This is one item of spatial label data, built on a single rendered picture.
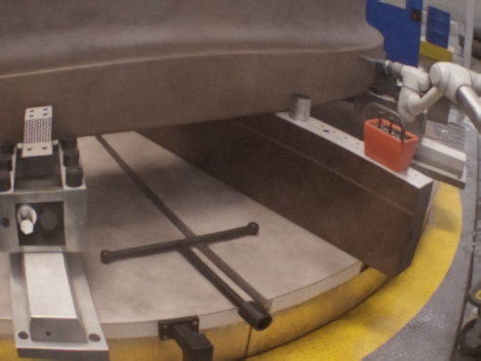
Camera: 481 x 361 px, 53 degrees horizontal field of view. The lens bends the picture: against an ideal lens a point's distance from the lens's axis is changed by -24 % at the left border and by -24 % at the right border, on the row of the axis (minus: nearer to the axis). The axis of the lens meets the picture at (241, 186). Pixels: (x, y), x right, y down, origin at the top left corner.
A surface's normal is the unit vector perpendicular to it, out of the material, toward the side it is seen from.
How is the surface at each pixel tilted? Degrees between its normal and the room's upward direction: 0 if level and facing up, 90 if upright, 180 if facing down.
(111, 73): 90
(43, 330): 90
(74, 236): 90
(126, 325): 90
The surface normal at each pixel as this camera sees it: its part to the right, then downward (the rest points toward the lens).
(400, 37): -0.43, 0.33
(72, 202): 0.35, 0.44
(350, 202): -0.73, 0.21
